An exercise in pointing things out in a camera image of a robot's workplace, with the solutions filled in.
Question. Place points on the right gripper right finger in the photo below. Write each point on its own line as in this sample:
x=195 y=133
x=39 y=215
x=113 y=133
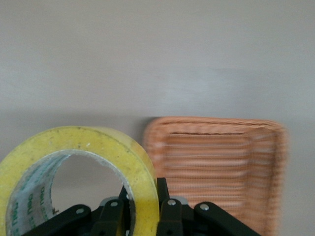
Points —
x=172 y=218

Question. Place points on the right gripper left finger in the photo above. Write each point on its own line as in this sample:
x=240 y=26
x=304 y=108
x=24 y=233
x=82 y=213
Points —
x=108 y=218

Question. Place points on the yellowish clear tape roll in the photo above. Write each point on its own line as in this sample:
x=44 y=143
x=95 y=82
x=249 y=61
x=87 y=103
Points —
x=137 y=167

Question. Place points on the brown woven wicker basket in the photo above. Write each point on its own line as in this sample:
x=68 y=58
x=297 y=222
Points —
x=216 y=167

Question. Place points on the brown table cover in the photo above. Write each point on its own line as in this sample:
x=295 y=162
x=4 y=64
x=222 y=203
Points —
x=157 y=61

